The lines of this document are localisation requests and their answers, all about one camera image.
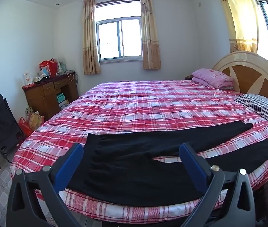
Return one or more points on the striped pillow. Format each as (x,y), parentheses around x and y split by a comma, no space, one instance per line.
(261,108)

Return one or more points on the round bed with plaid sheet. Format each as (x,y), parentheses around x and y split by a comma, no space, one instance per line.
(136,104)

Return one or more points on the black pants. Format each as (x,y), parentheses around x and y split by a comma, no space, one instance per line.
(124,170)

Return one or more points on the pale green bag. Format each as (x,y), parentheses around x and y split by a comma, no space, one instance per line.
(62,66)

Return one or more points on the wooden headboard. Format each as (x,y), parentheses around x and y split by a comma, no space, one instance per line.
(242,75)

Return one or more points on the white floral card box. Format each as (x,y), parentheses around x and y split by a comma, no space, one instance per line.
(27,77)

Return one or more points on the light blue box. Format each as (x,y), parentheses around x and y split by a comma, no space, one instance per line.
(43,73)

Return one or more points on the stack of books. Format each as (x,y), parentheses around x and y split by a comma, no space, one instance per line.
(62,100)

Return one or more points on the red gift bag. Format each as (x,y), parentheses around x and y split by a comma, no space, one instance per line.
(49,67)

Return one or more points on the wooden desk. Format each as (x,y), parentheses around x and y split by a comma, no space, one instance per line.
(43,94)

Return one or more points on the folded pink blanket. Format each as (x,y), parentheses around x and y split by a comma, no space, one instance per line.
(211,76)

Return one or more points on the yellow patterned bag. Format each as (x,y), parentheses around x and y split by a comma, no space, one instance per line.
(36,121)

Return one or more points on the beige patterned curtain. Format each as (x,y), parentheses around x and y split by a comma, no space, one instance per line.
(149,33)
(90,40)

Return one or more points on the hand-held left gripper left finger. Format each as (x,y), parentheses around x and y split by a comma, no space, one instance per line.
(71,160)

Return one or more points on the yellow curtain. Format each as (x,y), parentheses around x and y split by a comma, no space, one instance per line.
(240,16)

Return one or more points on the red plastic bag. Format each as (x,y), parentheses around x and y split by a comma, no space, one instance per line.
(25,126)

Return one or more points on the flat red box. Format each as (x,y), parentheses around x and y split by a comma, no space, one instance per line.
(28,85)

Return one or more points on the sliding window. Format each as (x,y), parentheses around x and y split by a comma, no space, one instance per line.
(118,40)

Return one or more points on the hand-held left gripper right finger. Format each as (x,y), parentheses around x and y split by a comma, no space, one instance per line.
(191,163)

